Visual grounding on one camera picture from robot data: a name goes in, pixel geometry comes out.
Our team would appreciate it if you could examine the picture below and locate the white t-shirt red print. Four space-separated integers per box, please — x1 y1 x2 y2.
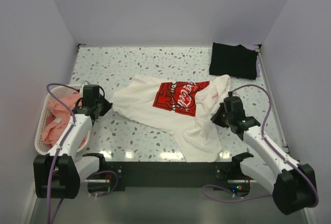
111 75 231 162

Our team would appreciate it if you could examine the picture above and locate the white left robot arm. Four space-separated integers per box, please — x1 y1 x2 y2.
33 84 112 199

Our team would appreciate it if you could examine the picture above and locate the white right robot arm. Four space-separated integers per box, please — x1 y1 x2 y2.
211 96 319 215

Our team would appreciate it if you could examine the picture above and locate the pink crumpled t-shirt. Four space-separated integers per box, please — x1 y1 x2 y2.
41 93 80 148

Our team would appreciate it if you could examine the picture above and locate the black folded t-shirt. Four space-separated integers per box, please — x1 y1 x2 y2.
209 42 258 80

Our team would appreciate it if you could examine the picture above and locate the white plastic laundry basket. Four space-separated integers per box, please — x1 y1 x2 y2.
35 84 81 155

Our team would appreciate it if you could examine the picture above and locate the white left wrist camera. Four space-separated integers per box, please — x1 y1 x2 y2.
79 80 91 97

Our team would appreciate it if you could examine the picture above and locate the aluminium frame rail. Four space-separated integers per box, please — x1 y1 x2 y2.
256 44 290 154

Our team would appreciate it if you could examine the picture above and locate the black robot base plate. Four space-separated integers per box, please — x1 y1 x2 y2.
85 162 251 197

